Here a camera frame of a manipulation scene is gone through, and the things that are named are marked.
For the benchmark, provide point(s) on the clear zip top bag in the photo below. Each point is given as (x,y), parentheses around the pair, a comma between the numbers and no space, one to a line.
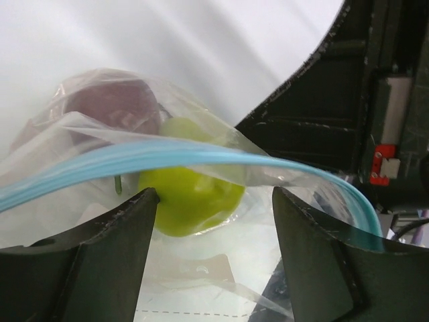
(125,199)

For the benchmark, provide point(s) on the green fake pear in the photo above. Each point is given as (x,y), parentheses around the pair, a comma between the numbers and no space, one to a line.
(190,202)

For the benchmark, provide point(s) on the dark red fake beet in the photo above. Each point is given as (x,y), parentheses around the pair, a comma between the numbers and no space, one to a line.
(116,98)

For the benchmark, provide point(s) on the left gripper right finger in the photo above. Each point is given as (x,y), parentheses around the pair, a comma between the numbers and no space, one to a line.
(336,272)

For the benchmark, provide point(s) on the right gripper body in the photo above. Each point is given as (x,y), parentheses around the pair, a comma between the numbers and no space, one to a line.
(392,137)

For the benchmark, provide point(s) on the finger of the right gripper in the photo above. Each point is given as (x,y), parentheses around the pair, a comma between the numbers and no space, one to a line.
(315,117)

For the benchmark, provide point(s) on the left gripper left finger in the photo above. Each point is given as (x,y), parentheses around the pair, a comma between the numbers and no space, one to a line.
(92,272)

